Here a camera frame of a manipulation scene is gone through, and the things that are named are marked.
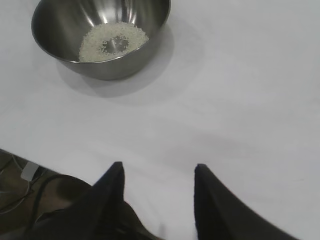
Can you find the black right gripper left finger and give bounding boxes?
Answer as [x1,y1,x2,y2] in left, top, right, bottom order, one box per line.
[4,161,126,240]

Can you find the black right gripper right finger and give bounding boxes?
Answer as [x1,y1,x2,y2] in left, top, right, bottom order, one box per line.
[194,163,301,240]

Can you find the white rice grains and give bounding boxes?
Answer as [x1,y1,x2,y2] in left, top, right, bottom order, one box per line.
[78,21,150,63]

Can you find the stainless steel mixing bowl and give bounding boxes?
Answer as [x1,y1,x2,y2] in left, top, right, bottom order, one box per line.
[31,0,172,81]

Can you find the white power adapter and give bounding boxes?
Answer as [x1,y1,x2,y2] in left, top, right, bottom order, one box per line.
[20,161,39,181]

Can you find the black floor cable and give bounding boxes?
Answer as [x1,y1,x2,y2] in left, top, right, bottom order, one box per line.
[32,173,94,224]

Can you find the thin white floor cable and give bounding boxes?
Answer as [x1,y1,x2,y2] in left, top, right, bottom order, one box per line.
[0,153,36,215]

